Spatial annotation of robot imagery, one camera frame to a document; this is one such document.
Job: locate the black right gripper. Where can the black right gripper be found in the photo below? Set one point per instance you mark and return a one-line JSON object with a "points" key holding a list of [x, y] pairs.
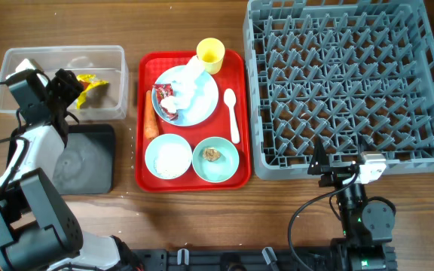
{"points": [[319, 165]]}

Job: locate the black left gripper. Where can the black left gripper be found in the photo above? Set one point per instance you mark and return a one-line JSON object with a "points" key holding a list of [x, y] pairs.
{"points": [[65, 87]]}

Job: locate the yellow sauce wrapper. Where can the yellow sauce wrapper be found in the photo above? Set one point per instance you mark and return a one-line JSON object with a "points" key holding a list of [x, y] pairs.
{"points": [[89, 82]]}

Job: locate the red snack wrapper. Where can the red snack wrapper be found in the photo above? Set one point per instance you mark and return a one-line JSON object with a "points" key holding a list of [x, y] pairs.
{"points": [[163, 91]]}

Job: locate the small white tissue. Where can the small white tissue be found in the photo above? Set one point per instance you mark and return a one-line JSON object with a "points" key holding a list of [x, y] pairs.
{"points": [[172, 104]]}

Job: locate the large white tissue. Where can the large white tissue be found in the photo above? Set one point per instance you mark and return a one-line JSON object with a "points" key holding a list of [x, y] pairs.
{"points": [[184, 82]]}

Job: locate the light blue rice bowl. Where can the light blue rice bowl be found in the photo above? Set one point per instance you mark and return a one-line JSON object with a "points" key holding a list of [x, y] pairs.
{"points": [[154, 146]]}

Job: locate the white rice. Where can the white rice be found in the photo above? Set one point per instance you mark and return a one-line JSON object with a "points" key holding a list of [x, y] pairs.
{"points": [[172, 160]]}

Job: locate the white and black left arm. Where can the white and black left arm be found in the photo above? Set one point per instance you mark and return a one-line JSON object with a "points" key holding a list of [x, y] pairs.
{"points": [[38, 231]]}

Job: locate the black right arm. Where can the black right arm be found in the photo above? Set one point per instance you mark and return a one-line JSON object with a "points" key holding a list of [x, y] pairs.
{"points": [[367, 222]]}

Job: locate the grey plastic dishwasher rack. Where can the grey plastic dishwasher rack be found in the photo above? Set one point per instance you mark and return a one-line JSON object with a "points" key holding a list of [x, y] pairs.
{"points": [[343, 72]]}

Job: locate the clear plastic bin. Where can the clear plastic bin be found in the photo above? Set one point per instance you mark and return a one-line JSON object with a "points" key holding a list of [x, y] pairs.
{"points": [[106, 62]]}

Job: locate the black plastic tray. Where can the black plastic tray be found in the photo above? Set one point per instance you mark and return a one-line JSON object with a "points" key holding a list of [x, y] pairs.
{"points": [[81, 162]]}

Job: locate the orange carrot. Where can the orange carrot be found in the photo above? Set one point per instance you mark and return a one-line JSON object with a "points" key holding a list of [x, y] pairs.
{"points": [[150, 129]]}

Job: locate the light blue bowl with scrap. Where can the light blue bowl with scrap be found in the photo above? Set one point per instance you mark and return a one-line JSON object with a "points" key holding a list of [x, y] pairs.
{"points": [[221, 169]]}

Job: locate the white plastic spoon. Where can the white plastic spoon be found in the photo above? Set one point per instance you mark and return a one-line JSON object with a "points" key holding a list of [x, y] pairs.
{"points": [[230, 100]]}

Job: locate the light blue plate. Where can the light blue plate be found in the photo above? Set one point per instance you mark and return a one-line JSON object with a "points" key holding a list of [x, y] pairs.
{"points": [[202, 104]]}

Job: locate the brown food scrap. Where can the brown food scrap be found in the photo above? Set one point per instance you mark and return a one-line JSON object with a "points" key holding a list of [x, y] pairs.
{"points": [[211, 154]]}

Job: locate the red plastic tray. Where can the red plastic tray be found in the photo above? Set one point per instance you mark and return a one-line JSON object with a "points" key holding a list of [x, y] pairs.
{"points": [[231, 75]]}

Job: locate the yellow plastic cup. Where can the yellow plastic cup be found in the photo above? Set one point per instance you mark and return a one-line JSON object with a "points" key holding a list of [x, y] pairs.
{"points": [[211, 52]]}

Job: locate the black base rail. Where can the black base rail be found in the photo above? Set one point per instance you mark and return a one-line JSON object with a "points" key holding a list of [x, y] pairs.
{"points": [[232, 259]]}

